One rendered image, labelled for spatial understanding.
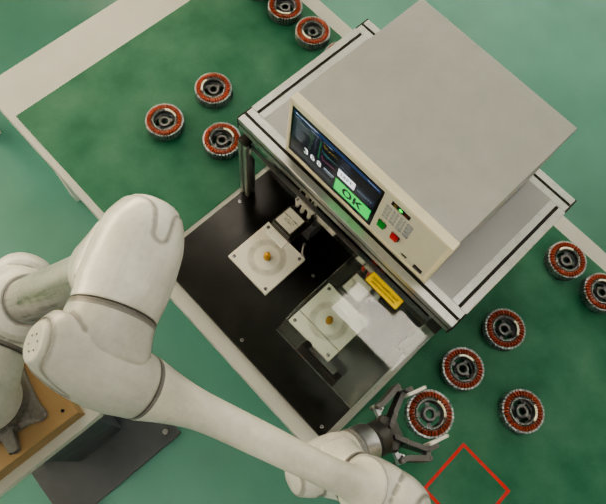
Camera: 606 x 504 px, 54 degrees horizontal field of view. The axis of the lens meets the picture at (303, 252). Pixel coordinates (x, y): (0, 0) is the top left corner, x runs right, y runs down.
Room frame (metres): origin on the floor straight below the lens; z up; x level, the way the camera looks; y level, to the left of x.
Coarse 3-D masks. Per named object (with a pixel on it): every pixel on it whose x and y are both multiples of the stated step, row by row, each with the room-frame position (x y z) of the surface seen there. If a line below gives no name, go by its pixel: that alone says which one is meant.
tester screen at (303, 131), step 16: (304, 128) 0.65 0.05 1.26; (304, 144) 0.65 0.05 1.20; (320, 144) 0.63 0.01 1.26; (304, 160) 0.65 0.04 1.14; (320, 160) 0.62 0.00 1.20; (336, 160) 0.60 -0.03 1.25; (320, 176) 0.62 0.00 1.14; (336, 176) 0.59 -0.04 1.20; (352, 176) 0.57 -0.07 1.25; (352, 192) 0.57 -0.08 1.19; (368, 192) 0.55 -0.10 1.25
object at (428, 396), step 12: (420, 396) 0.22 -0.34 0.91; (432, 396) 0.23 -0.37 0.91; (408, 408) 0.19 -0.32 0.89; (432, 408) 0.20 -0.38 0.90; (444, 408) 0.21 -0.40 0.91; (432, 420) 0.18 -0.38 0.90; (444, 420) 0.18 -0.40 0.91; (420, 432) 0.14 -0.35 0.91; (432, 432) 0.15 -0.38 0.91; (444, 432) 0.16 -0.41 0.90
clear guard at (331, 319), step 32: (352, 256) 0.47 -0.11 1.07; (320, 288) 0.38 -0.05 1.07; (352, 288) 0.40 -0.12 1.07; (288, 320) 0.31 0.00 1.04; (320, 320) 0.31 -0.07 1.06; (352, 320) 0.33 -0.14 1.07; (384, 320) 0.34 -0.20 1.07; (416, 320) 0.36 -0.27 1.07; (320, 352) 0.25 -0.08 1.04; (352, 352) 0.26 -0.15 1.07; (384, 352) 0.27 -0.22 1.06; (352, 384) 0.20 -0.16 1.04
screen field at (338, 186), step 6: (336, 180) 0.59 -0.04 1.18; (336, 186) 0.59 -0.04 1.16; (342, 186) 0.58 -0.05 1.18; (342, 192) 0.58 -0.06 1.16; (348, 192) 0.57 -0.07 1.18; (348, 198) 0.57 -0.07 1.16; (354, 198) 0.56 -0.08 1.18; (354, 204) 0.56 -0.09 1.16; (360, 204) 0.55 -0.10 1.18; (360, 210) 0.55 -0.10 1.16; (366, 210) 0.54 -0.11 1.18; (366, 216) 0.54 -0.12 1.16
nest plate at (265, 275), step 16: (256, 240) 0.57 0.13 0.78; (272, 240) 0.58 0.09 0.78; (240, 256) 0.51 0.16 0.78; (256, 256) 0.52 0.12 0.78; (272, 256) 0.53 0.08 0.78; (288, 256) 0.54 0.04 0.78; (256, 272) 0.48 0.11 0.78; (272, 272) 0.49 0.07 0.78; (288, 272) 0.50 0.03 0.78; (272, 288) 0.44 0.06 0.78
